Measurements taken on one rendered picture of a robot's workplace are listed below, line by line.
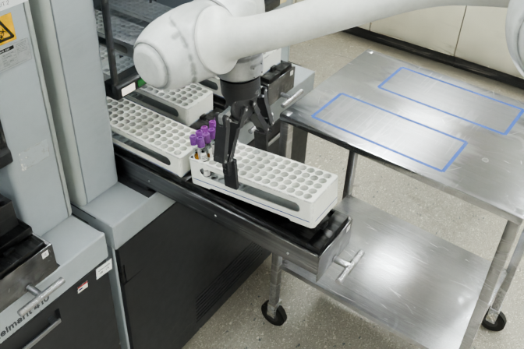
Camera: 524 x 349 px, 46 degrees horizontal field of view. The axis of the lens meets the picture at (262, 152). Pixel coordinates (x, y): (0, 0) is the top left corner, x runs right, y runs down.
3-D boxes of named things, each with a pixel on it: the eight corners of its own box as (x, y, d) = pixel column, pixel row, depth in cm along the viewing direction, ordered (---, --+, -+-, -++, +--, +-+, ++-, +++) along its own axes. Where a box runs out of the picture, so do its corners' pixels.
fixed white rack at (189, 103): (100, 90, 159) (97, 70, 155) (127, 75, 165) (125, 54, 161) (188, 131, 146) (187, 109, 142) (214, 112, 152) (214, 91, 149)
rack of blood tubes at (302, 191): (190, 181, 129) (187, 157, 125) (219, 158, 136) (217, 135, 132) (313, 229, 114) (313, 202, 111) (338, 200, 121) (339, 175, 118)
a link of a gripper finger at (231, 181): (236, 159, 117) (234, 160, 116) (238, 188, 121) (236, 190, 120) (224, 154, 118) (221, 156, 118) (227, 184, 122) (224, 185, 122)
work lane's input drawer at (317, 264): (72, 154, 148) (66, 123, 143) (114, 128, 157) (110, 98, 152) (335, 294, 116) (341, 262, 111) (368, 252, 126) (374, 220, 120)
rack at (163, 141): (84, 132, 144) (80, 111, 140) (115, 114, 150) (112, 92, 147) (181, 181, 131) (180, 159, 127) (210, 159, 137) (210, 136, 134)
